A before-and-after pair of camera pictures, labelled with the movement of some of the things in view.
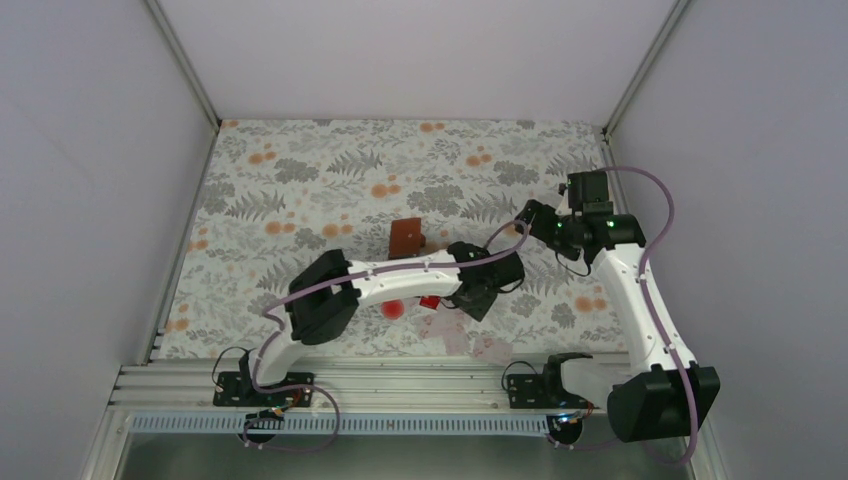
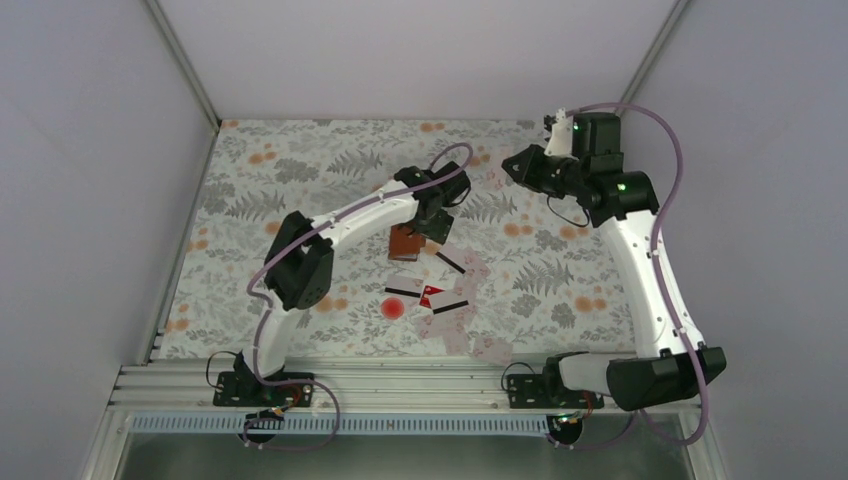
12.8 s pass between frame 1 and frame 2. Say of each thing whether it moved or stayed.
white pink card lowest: stayed
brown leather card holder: stayed
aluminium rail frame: stayed
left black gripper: moved
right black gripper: moved
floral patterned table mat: stayed
